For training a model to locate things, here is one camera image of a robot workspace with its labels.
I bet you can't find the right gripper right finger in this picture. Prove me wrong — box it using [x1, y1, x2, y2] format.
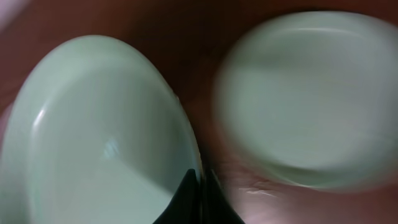
[203, 169, 244, 224]

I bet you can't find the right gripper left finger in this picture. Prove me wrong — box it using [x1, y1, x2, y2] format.
[154, 169, 199, 224]

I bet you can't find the pale green plate front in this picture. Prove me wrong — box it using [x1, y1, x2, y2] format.
[1, 35, 201, 223]

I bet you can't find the pale green plate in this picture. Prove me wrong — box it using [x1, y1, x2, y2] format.
[213, 11, 397, 191]
[1, 35, 201, 223]

